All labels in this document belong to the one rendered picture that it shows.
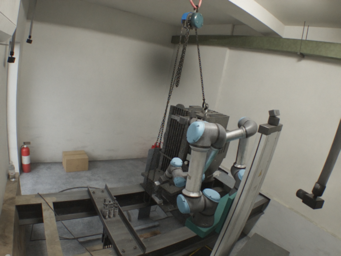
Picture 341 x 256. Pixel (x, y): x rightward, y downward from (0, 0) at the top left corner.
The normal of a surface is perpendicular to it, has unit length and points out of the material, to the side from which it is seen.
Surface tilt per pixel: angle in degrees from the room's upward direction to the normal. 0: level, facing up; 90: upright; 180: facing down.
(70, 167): 90
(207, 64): 90
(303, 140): 90
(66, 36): 90
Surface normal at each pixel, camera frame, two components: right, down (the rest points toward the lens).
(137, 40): 0.55, 0.31
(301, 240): -0.81, -0.02
